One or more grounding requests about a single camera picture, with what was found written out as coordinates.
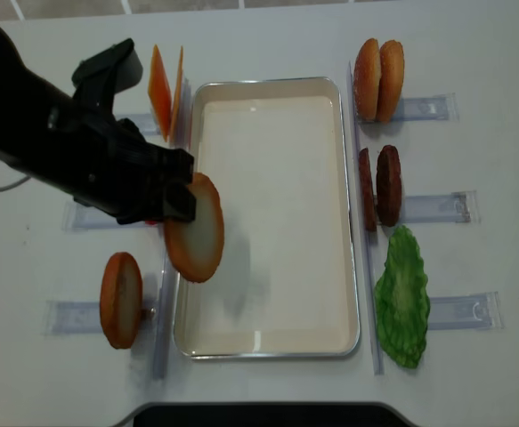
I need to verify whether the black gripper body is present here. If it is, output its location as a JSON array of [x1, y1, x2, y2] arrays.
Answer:
[[47, 104, 189, 226]]

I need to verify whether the grey cable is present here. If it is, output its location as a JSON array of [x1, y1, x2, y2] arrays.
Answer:
[[0, 175, 31, 194]]

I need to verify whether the bun bottom slice standing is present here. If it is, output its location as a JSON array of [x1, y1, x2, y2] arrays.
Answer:
[[99, 252, 142, 350]]

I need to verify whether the clear acrylic rack right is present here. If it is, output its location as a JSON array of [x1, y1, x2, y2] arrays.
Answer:
[[346, 60, 505, 375]]

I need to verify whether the orange cheese slice left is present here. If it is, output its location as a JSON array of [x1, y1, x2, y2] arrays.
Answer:
[[148, 44, 172, 141]]

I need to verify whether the green lettuce leaf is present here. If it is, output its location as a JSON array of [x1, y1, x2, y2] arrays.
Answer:
[[374, 225, 431, 369]]

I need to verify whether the bun slice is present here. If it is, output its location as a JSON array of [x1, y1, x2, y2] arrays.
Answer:
[[99, 252, 142, 350], [163, 173, 224, 283]]

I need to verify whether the clear acrylic rack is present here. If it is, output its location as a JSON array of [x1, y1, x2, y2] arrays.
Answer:
[[346, 60, 505, 375], [45, 77, 193, 380]]

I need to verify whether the brown meat patty left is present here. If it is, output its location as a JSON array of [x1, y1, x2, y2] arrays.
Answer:
[[358, 148, 377, 232]]

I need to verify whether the white rectangular metal tray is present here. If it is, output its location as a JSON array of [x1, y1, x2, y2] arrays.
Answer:
[[174, 77, 360, 359]]

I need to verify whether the brown meat patty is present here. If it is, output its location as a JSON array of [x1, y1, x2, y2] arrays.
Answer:
[[358, 148, 377, 232], [377, 145, 402, 227]]

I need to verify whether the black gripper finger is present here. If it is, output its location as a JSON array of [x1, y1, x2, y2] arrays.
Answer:
[[163, 181, 196, 222], [165, 149, 194, 182]]

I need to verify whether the bun top rear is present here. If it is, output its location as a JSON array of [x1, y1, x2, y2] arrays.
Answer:
[[377, 40, 405, 123]]

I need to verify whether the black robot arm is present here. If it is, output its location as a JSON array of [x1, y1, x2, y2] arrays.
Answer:
[[0, 28, 196, 224]]

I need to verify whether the brown meat patty right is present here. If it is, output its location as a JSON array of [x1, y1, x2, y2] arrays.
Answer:
[[377, 145, 402, 227]]

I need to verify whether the clear acrylic rack left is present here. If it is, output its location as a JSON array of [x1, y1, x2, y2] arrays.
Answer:
[[45, 77, 193, 380]]

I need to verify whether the sesame bun top front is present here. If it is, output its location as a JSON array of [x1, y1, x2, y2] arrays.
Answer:
[[353, 38, 381, 120]]

